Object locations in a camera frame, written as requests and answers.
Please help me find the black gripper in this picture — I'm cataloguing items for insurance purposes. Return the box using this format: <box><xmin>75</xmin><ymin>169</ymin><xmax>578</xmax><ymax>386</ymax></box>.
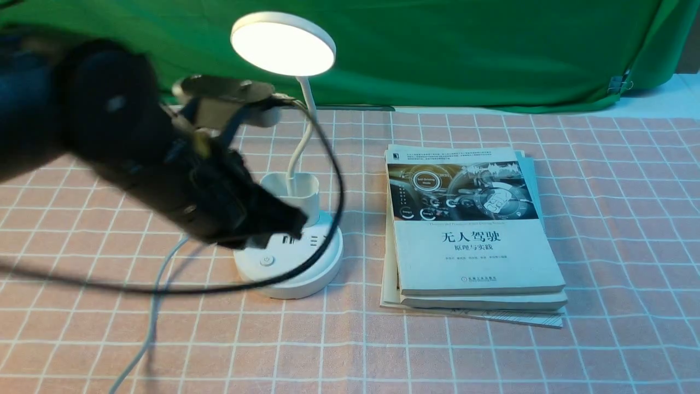
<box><xmin>93</xmin><ymin>129</ymin><xmax>307</xmax><ymax>249</ymax></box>

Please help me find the white desk lamp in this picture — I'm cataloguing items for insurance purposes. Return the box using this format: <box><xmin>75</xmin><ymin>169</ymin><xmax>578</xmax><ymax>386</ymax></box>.
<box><xmin>230</xmin><ymin>11</ymin><xmax>343</xmax><ymax>300</ymax></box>

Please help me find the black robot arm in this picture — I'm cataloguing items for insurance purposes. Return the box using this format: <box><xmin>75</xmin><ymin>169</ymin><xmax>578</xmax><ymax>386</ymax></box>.
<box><xmin>2</xmin><ymin>25</ymin><xmax>307</xmax><ymax>249</ymax></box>

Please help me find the pink checkered tablecloth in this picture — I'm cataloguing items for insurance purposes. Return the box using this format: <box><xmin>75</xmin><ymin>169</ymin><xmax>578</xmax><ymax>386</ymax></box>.
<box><xmin>1</xmin><ymin>111</ymin><xmax>699</xmax><ymax>393</ymax></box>

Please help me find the bottom thin book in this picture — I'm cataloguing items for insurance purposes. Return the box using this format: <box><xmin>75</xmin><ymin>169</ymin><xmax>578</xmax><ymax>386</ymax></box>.
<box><xmin>380</xmin><ymin>145</ymin><xmax>564</xmax><ymax>329</ymax></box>

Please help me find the white top book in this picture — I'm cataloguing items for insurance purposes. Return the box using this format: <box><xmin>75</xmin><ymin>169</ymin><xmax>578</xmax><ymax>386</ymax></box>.
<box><xmin>386</xmin><ymin>147</ymin><xmax>566</xmax><ymax>296</ymax></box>

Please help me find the green backdrop cloth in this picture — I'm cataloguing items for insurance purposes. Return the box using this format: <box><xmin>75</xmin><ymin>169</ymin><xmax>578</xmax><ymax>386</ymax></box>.
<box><xmin>2</xmin><ymin>1</ymin><xmax>698</xmax><ymax>114</ymax></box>

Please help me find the metal binder clip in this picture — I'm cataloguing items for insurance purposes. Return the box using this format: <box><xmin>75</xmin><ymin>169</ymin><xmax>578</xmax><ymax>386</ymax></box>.
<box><xmin>607</xmin><ymin>69</ymin><xmax>633</xmax><ymax>95</ymax></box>

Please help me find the black camera cable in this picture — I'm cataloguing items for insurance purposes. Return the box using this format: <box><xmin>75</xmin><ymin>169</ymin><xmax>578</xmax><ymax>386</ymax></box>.
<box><xmin>0</xmin><ymin>94</ymin><xmax>345</xmax><ymax>295</ymax></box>

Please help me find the white lamp power cord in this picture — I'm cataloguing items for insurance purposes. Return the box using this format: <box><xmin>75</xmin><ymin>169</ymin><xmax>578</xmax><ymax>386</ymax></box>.
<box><xmin>108</xmin><ymin>234</ymin><xmax>192</xmax><ymax>394</ymax></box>

